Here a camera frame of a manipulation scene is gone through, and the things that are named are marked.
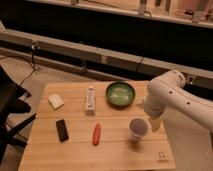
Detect orange carrot toy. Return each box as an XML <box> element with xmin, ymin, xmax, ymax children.
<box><xmin>92</xmin><ymin>124</ymin><xmax>101</xmax><ymax>145</ymax></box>

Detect green ceramic bowl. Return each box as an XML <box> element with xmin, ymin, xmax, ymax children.
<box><xmin>105</xmin><ymin>81</ymin><xmax>135</xmax><ymax>107</ymax></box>

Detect white tube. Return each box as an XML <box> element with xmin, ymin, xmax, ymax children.
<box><xmin>85</xmin><ymin>86</ymin><xmax>95</xmax><ymax>115</ymax></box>

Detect black phone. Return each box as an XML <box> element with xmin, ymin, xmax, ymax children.
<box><xmin>56</xmin><ymin>119</ymin><xmax>69</xmax><ymax>142</ymax></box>

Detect black floor cable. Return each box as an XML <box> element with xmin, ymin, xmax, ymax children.
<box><xmin>0</xmin><ymin>41</ymin><xmax>42</xmax><ymax>87</ymax></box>

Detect black chair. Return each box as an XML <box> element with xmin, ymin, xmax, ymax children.
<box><xmin>0</xmin><ymin>65</ymin><xmax>36</xmax><ymax>163</ymax></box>

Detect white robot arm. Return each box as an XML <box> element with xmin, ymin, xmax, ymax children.
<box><xmin>141</xmin><ymin>70</ymin><xmax>213</xmax><ymax>133</ymax></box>

